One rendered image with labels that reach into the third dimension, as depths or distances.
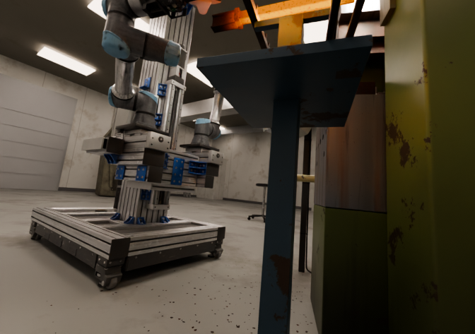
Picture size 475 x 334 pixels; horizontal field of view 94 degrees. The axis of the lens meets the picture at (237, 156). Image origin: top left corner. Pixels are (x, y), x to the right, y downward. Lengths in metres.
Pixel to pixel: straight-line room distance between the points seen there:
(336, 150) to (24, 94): 9.19
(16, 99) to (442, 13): 9.37
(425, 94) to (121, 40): 0.84
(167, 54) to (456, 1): 0.82
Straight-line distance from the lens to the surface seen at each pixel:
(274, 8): 0.75
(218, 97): 1.97
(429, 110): 0.77
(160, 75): 1.82
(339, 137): 0.95
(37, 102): 9.53
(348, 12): 1.35
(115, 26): 0.81
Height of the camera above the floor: 0.49
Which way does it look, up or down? 9 degrees up
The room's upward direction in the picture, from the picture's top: 5 degrees clockwise
